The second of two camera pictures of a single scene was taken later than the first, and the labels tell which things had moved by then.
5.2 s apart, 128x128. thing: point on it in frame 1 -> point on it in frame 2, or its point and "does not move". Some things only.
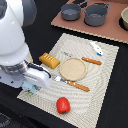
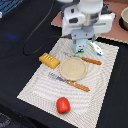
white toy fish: (97, 49) does not move
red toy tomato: (63, 105) does not move
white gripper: (36, 75) -> (79, 25)
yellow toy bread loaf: (49, 60) does not move
